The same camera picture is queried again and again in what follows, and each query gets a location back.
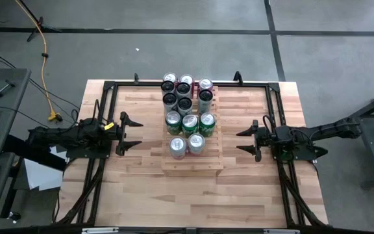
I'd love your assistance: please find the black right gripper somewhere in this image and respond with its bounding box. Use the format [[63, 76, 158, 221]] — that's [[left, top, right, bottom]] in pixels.
[[235, 119, 275, 163]]

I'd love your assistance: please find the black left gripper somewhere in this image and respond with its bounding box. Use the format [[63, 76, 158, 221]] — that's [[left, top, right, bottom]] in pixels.
[[112, 111, 144, 157]]

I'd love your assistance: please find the Celsius Peach Vibe can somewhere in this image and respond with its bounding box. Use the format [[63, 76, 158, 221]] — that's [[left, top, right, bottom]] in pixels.
[[177, 97, 193, 117], [162, 92, 179, 114]]

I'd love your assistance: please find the wooden slatted shelf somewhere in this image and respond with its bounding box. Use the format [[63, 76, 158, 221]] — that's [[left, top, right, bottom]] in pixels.
[[161, 84, 225, 177]]

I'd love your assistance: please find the black stand beam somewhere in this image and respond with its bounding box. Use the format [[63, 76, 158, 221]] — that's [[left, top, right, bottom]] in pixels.
[[0, 133, 68, 219]]

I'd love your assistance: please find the silver aluminium bar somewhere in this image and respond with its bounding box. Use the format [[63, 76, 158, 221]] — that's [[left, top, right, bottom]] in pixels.
[[263, 229, 301, 234], [81, 227, 119, 234]]

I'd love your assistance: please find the white paper sheet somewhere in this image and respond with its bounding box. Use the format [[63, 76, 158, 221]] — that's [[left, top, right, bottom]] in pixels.
[[23, 146, 69, 192]]

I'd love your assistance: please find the black hand tool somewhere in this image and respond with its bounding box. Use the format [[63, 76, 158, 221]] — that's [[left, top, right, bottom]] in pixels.
[[0, 80, 16, 98]]

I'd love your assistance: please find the black tripod stand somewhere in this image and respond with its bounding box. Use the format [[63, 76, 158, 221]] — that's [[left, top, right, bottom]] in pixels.
[[18, 0, 63, 43]]

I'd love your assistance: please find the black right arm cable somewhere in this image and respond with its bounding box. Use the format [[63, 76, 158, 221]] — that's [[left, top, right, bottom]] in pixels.
[[262, 114, 275, 131]]

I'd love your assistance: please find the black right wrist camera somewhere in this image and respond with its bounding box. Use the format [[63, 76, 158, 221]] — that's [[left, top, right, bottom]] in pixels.
[[274, 125, 292, 143]]

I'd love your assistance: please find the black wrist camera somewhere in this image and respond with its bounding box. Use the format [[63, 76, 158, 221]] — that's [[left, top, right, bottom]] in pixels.
[[79, 118, 103, 134], [274, 125, 292, 143]]

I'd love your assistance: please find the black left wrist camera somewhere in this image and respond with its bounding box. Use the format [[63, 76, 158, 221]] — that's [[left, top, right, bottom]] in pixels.
[[79, 118, 103, 134]]

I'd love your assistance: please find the black aluminium rig frame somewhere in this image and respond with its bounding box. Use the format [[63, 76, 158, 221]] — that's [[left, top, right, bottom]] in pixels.
[[54, 80, 329, 230]]

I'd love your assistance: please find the yellow cable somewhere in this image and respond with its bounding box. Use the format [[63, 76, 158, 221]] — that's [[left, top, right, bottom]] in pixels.
[[14, 0, 64, 123]]

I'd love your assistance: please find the black floor cable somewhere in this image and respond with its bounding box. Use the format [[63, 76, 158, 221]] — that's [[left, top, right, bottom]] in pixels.
[[0, 44, 81, 110]]

